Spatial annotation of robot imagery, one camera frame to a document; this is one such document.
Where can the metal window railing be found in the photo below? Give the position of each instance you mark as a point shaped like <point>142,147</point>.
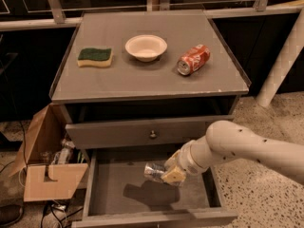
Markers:
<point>72,18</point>

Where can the green yellow sponge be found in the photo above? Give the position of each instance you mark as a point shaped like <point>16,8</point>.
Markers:
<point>95,57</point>

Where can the brown cardboard box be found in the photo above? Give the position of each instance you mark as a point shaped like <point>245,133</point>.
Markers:
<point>45,179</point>

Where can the round metal drawer knob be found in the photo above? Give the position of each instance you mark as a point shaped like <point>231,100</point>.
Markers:
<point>153,135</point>

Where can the grey drawer cabinet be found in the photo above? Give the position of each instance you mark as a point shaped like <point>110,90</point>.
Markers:
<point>129,89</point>

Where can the silver blue redbull can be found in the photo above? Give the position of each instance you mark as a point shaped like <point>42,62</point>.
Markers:
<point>153,171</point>

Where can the white paper bowl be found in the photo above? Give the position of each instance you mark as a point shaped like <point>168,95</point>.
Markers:
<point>146,48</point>

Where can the plastic bottle in box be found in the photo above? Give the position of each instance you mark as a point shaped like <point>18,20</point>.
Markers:
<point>66,152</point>

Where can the dark shoe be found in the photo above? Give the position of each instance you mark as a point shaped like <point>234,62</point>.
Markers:
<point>10,214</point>

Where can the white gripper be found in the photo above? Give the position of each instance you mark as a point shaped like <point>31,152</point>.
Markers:
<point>186,160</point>

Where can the red soda can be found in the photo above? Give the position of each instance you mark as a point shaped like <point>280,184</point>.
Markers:
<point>193,59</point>

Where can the white diagonal pole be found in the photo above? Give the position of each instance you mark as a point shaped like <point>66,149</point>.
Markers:
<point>283,63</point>

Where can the grey open middle drawer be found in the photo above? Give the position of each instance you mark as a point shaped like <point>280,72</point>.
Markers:
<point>118,195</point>

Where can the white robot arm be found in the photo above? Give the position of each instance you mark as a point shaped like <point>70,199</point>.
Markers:
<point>225,141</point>

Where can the grey top drawer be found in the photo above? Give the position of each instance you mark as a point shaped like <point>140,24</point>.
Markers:
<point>136,132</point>

